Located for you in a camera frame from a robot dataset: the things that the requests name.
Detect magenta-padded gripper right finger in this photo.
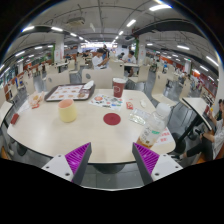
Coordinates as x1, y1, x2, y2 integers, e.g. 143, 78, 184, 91
132, 142, 184, 186

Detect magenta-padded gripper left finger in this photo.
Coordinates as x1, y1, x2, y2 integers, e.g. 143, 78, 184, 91
41, 142, 93, 186

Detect clear bottle with white cap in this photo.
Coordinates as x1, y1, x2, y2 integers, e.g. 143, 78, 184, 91
136, 102, 172, 149

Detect clear plastic wrapper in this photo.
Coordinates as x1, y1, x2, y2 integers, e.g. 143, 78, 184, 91
129, 108, 151, 126

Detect pale yellow mug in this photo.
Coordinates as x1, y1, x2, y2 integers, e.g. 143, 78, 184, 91
57, 98, 78, 124

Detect flat round red coaster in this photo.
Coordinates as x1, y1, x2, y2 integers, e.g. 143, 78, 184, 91
102, 112, 122, 126

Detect printed colourful paper sheet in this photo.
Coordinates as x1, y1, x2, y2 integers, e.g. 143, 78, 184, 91
88, 93, 125, 112

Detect dark food tray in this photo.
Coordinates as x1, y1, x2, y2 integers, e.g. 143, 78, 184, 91
44, 83, 97, 103

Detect white side table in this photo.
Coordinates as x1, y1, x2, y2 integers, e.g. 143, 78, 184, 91
174, 96, 214, 154

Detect person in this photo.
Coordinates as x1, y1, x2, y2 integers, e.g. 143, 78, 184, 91
179, 98, 224, 161
91, 48, 110, 70
121, 49, 138, 78

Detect crumpled orange food wrapper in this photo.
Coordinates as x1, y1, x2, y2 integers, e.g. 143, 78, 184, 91
26, 91, 46, 109

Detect white napkin on tray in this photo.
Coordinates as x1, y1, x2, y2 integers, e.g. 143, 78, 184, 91
81, 80, 95, 91

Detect red paper cup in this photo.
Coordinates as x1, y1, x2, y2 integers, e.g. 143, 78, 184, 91
112, 77, 128, 99

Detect beige chairs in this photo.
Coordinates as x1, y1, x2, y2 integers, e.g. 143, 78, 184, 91
0, 56, 208, 108

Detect ceiling air conditioner unit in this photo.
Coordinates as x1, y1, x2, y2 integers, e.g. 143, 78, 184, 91
65, 16, 86, 28

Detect ceiling lights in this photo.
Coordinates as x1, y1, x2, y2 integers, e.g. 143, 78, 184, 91
0, 3, 221, 73

